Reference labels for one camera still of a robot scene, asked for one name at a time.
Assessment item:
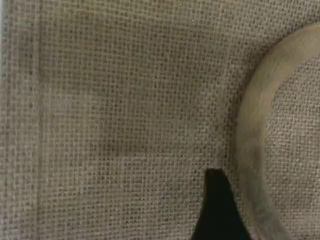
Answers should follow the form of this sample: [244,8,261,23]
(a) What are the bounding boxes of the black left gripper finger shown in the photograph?
[191,168,251,240]

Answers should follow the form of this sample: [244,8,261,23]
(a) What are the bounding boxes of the brown jute tote bag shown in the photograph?
[0,0,320,240]

